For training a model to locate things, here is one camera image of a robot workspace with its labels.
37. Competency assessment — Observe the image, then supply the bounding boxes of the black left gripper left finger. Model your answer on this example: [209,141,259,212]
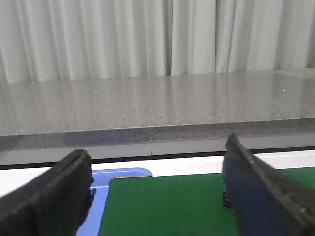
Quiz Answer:
[0,149,94,236]

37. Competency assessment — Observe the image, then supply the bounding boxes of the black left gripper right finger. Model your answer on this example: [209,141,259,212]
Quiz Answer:
[222,134,315,236]

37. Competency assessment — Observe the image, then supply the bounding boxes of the grey stone counter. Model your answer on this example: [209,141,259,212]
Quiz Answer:
[0,68,315,166]

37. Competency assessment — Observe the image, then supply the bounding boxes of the white curtain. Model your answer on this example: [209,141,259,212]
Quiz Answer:
[0,0,315,83]

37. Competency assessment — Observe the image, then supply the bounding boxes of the blue plastic tray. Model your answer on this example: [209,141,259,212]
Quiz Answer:
[76,167,152,236]

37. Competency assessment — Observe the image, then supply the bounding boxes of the yellow push button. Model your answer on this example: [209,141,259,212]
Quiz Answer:
[222,191,232,209]

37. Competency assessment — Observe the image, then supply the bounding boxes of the green conveyor belt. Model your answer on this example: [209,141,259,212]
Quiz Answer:
[97,166,315,236]

